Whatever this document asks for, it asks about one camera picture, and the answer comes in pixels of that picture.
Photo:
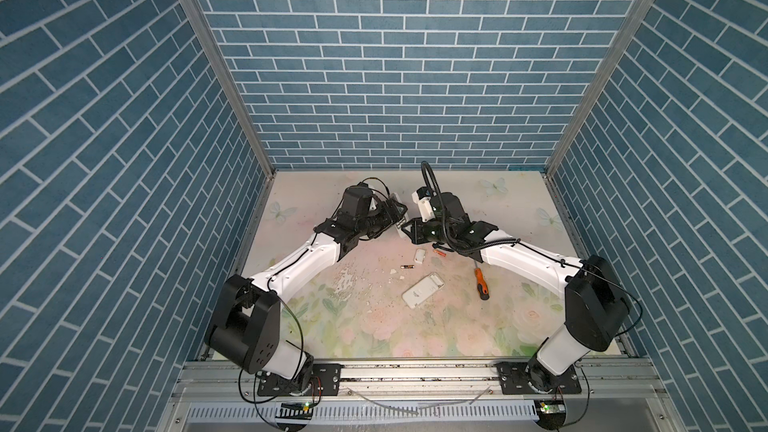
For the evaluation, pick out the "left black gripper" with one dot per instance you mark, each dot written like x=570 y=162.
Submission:
x=387 y=220

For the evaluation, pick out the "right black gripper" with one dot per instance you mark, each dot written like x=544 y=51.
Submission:
x=415 y=232

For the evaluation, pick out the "white battery cover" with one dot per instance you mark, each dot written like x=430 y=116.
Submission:
x=420 y=256

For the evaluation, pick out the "orange handled screwdriver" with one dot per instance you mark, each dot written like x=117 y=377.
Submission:
x=481 y=284

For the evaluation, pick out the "white remote control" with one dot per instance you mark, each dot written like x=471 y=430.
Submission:
x=401 y=212
x=422 y=290

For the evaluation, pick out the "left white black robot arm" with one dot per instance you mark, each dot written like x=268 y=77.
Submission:
x=246 y=322

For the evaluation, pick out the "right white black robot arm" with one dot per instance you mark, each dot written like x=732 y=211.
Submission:
x=595 y=305

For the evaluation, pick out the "left controller board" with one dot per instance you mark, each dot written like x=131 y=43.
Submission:
x=294 y=416

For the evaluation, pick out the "controller board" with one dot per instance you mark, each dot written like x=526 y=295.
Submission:
x=294 y=416
x=551 y=414

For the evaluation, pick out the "right controller board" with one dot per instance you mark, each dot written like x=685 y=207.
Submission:
x=551 y=414

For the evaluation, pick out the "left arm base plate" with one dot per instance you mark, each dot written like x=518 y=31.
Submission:
x=326 y=376

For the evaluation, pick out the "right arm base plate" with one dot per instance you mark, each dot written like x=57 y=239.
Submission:
x=520 y=377

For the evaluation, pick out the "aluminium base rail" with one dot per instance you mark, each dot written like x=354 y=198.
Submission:
x=618 y=394

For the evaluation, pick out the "left aluminium corner post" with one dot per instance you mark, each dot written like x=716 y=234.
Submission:
x=207 y=40

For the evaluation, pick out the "aluminium corner post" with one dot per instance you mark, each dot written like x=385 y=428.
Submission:
x=207 y=40
x=619 y=45

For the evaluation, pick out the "right aluminium corner post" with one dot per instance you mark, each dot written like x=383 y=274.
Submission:
x=619 y=45

